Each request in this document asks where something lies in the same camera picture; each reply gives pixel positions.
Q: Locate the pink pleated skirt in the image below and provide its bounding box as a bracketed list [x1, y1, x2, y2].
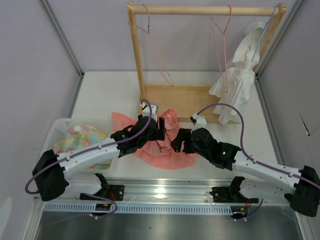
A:
[111, 109, 198, 170]

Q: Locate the pink wire hanger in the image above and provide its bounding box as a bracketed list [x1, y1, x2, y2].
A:
[127, 1, 174, 87]
[210, 5, 233, 93]

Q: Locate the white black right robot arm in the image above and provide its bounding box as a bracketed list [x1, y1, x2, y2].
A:
[170, 128, 320, 217]

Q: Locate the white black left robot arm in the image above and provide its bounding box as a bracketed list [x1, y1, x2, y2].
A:
[32, 115, 166, 202]

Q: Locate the white garment on hanger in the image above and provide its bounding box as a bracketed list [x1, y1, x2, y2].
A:
[208, 22, 265, 114]

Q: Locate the wooden clothes rack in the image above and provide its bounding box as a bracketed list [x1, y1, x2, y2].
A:
[127, 1, 287, 123]

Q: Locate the floral pastel garment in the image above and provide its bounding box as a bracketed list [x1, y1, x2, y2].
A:
[53, 124, 107, 154]

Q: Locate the white plastic laundry basket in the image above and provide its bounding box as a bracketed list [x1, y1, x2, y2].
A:
[37, 117, 118, 171]

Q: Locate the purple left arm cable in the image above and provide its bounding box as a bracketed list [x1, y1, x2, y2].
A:
[24, 99, 154, 195]

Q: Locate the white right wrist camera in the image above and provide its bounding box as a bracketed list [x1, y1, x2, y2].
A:
[190, 113, 207, 131]

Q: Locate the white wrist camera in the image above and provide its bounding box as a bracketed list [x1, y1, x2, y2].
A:
[139, 101, 159, 122]
[190, 113, 207, 131]

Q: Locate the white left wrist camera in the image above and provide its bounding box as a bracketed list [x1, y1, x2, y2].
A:
[139, 101, 159, 122]

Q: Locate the aluminium mounting rail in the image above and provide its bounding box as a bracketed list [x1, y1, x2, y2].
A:
[52, 176, 287, 206]

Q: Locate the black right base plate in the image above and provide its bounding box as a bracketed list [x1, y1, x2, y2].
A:
[209, 176, 259, 204]

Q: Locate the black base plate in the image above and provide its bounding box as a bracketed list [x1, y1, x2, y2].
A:
[209, 176, 259, 204]
[79, 184, 125, 202]

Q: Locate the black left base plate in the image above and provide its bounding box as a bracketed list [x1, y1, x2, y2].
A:
[79, 184, 125, 202]

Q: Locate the slotted white cable duct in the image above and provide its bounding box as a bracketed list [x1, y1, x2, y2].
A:
[44, 202, 233, 216]

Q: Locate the blue wire hanger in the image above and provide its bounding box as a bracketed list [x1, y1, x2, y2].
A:
[250, 6, 277, 63]

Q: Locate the left aluminium frame post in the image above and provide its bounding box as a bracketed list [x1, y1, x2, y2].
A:
[38, 0, 84, 78]

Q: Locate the aluminium frame post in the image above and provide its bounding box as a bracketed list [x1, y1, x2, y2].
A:
[253, 0, 306, 80]
[38, 0, 84, 78]

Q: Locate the right aluminium frame post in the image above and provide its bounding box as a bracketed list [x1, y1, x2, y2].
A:
[253, 0, 306, 80]

